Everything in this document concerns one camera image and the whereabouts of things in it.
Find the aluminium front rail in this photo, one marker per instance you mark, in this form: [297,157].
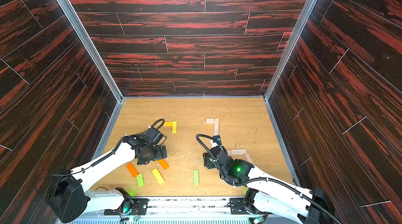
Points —
[193,210]

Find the orange block lower left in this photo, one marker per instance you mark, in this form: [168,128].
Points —
[132,170]

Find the light green block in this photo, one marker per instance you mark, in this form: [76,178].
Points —
[196,177]
[140,180]

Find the light green block left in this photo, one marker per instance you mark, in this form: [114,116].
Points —
[140,180]

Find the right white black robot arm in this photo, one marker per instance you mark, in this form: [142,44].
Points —
[267,194]

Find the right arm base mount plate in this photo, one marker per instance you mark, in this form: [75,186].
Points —
[237,206]

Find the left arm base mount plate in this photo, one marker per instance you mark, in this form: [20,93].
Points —
[137,207]

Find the natural wood block neck top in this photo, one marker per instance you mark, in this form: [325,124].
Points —
[216,123]

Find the short yellow block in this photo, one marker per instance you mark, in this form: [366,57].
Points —
[168,124]

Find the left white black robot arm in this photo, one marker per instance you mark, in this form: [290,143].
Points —
[68,193]

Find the orange block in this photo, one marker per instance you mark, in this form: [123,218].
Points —
[132,170]
[163,164]

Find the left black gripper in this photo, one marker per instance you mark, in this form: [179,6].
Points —
[160,156]

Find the light green block centre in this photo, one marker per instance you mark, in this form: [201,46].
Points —
[196,177]

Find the orange block centre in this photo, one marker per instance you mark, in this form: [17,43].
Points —
[163,164]

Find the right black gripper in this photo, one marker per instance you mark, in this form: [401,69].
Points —
[210,159]

